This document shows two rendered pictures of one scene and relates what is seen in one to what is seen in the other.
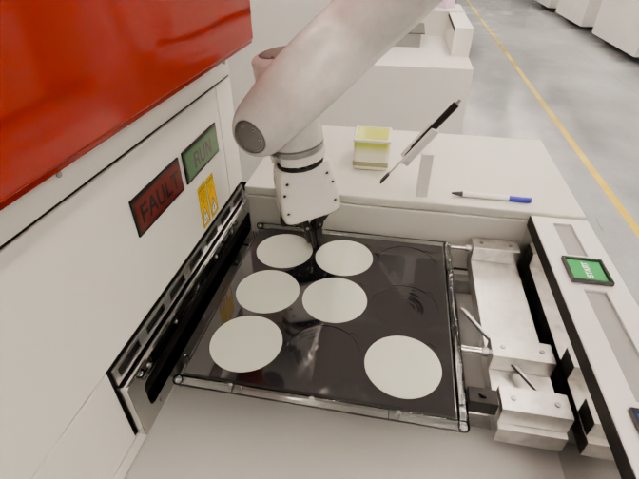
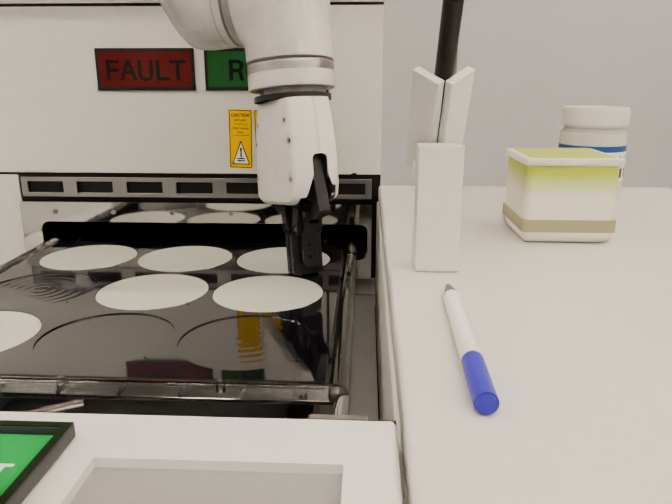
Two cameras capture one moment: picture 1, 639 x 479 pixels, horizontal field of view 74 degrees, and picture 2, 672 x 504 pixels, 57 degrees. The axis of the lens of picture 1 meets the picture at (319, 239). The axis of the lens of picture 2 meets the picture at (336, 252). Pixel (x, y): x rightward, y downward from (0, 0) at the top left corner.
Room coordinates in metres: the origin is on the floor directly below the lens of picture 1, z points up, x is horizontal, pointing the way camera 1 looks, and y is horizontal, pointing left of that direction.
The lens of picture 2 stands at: (0.58, -0.59, 1.09)
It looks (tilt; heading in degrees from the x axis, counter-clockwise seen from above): 16 degrees down; 82
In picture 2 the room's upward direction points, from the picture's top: straight up
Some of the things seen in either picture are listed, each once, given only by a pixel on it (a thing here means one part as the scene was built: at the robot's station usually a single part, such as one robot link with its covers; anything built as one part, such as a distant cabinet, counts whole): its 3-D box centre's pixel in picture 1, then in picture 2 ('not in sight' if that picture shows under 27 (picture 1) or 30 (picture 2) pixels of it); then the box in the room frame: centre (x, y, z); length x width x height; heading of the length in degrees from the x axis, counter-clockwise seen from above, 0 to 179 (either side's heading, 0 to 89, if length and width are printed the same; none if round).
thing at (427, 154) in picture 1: (416, 160); (436, 167); (0.71, -0.18, 1.03); 0.06 x 0.04 x 0.13; 80
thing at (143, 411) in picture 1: (203, 291); (197, 238); (0.51, 0.19, 0.89); 0.44 x 0.02 x 0.10; 170
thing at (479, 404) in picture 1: (481, 399); not in sight; (0.31, -0.20, 0.90); 0.04 x 0.02 x 0.03; 80
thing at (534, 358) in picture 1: (519, 355); not in sight; (0.38, -0.27, 0.89); 0.08 x 0.03 x 0.03; 80
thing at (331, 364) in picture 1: (334, 299); (153, 293); (0.49, -0.02, 0.90); 0.34 x 0.34 x 0.01; 80
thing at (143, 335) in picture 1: (194, 258); (194, 187); (0.51, 0.19, 0.96); 0.44 x 0.01 x 0.02; 170
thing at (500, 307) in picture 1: (504, 329); not in sight; (0.46, -0.29, 0.87); 0.36 x 0.08 x 0.03; 170
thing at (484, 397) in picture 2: (491, 196); (463, 332); (0.68, -0.32, 0.97); 0.14 x 0.01 x 0.01; 78
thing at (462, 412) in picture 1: (453, 316); (62, 387); (0.46, -0.20, 0.90); 0.38 x 0.01 x 0.01; 170
